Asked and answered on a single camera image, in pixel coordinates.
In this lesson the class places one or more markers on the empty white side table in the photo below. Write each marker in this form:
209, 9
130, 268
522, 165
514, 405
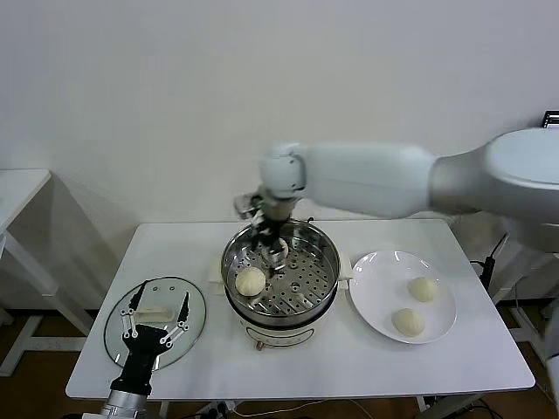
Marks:
17, 187

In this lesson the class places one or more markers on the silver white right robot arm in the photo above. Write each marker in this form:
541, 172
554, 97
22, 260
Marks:
371, 179

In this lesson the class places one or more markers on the open dark laptop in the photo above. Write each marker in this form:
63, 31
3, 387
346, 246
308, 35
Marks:
551, 118

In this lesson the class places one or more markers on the round white plate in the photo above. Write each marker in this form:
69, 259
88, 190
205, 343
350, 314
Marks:
380, 283

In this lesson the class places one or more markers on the perforated steel steamer basket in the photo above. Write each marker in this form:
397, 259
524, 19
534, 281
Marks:
314, 270

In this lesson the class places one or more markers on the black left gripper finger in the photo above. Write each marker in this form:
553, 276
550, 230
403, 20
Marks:
139, 297
183, 310

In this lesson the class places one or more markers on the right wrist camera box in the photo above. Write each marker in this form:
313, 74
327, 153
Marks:
244, 205

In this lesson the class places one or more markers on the stainless steel steamer pot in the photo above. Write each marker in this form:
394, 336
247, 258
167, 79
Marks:
279, 336

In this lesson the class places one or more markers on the white floor power strip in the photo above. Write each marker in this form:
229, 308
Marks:
218, 409

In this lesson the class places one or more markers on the round glass pot lid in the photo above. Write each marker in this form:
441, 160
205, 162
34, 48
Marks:
194, 305

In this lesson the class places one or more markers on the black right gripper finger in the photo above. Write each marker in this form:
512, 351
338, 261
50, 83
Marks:
275, 262
257, 239

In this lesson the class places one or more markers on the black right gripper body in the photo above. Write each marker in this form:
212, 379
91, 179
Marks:
268, 229

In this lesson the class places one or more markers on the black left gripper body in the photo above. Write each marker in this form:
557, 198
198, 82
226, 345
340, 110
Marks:
144, 345

